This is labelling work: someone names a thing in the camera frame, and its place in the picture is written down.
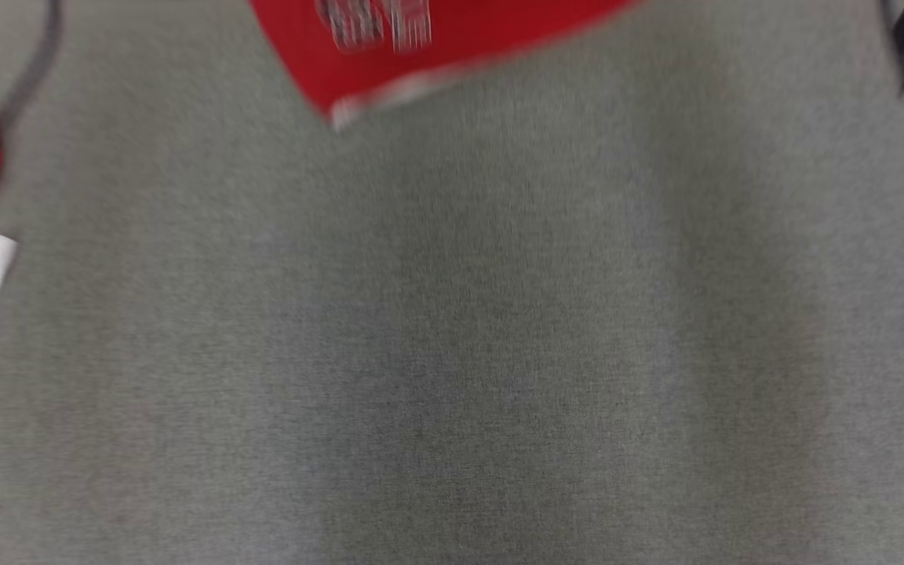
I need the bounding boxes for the thin black cable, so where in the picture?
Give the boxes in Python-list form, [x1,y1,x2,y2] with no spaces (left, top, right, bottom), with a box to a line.
[0,0,65,136]

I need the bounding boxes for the red and white basketball jersey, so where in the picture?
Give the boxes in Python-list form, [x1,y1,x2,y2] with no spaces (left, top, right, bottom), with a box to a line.
[0,0,643,363]

